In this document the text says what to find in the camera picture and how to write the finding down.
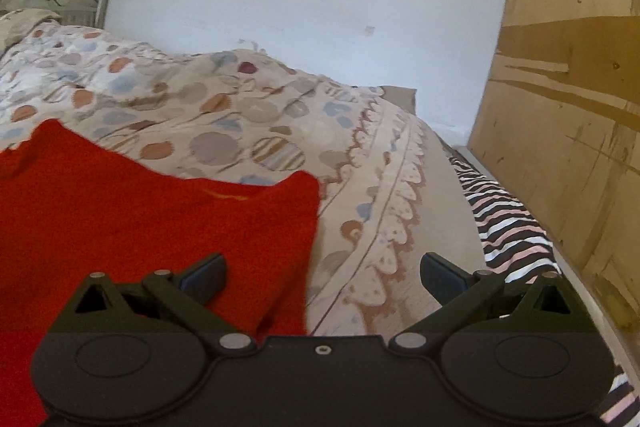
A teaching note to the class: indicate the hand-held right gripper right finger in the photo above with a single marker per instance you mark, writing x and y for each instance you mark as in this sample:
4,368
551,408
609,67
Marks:
442,278

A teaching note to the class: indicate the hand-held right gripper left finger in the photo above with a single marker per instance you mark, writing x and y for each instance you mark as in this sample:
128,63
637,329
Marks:
202,279

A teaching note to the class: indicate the red sweater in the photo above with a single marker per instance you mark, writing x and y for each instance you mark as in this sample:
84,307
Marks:
125,227

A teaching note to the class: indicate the striped bedsheet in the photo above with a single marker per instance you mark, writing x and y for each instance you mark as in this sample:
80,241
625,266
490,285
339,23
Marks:
505,232

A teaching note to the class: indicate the patterned duvet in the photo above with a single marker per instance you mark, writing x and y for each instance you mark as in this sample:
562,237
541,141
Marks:
250,107

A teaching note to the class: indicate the grey-brown pillow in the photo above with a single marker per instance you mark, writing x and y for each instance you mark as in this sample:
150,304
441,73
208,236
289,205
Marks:
397,98

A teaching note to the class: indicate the plywood board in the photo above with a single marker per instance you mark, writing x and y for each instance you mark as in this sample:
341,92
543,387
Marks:
575,82

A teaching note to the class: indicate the patterned pillow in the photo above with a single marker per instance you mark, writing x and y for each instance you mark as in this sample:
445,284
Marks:
25,22

